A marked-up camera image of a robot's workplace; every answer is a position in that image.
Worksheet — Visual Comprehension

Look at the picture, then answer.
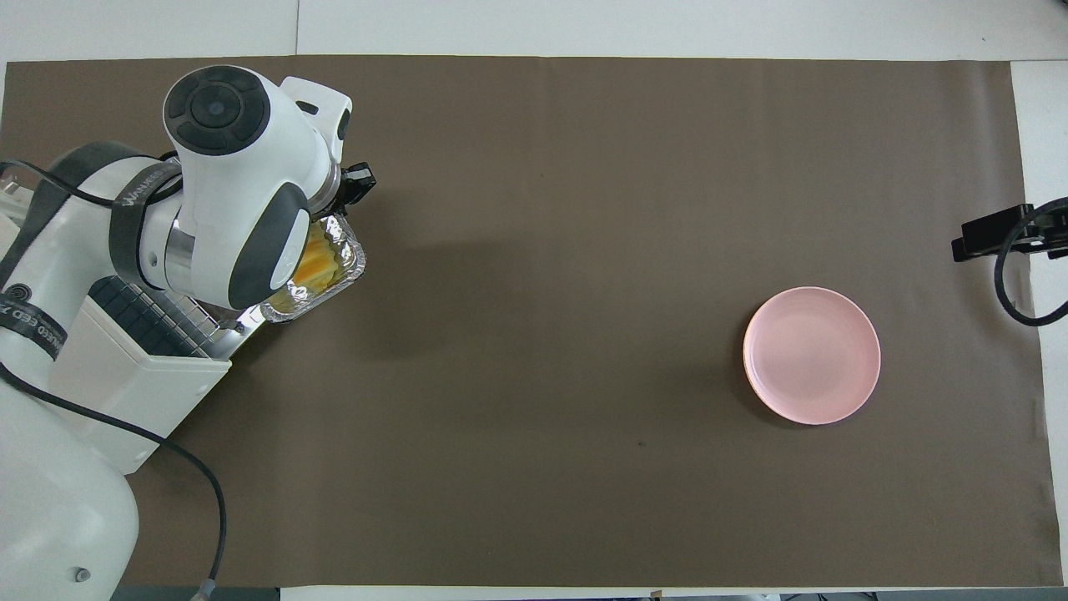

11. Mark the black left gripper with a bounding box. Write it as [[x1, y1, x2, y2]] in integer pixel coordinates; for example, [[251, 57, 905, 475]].
[[315, 163, 378, 220]]

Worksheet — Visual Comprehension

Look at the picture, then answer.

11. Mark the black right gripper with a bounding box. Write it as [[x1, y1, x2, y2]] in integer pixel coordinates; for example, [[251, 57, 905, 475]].
[[952, 199, 1068, 263]]

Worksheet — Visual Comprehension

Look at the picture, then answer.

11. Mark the aluminium foil tray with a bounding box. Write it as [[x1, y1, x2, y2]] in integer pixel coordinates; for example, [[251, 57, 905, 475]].
[[260, 213, 367, 324]]

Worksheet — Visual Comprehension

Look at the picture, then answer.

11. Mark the sliced yellow bread loaf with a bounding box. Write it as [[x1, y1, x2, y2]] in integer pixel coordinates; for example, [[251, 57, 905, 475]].
[[288, 238, 345, 303]]

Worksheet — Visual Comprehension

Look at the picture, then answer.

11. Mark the white toaster oven body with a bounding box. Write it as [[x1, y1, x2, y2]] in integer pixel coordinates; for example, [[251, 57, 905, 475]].
[[0, 163, 233, 477]]

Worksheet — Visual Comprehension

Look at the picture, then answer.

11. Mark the brown table mat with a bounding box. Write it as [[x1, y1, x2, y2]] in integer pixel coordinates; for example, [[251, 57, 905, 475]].
[[0, 55, 1065, 588]]

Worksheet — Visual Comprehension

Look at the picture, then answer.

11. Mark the pink round plate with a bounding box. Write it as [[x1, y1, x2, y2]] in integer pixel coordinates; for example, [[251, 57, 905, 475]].
[[743, 286, 882, 426]]

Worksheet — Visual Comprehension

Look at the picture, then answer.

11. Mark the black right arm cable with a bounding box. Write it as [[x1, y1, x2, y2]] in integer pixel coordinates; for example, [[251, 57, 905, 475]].
[[993, 200, 1068, 326]]

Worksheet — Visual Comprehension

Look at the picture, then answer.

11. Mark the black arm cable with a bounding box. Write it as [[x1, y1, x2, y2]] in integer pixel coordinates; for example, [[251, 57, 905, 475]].
[[993, 200, 1068, 326], [0, 359, 228, 601]]

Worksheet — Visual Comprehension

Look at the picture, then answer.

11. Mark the oven wire rack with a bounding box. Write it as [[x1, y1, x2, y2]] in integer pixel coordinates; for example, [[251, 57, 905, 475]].
[[88, 275, 233, 360]]

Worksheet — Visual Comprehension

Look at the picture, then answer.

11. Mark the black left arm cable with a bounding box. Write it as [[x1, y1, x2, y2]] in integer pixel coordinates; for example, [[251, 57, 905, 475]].
[[0, 359, 228, 601]]

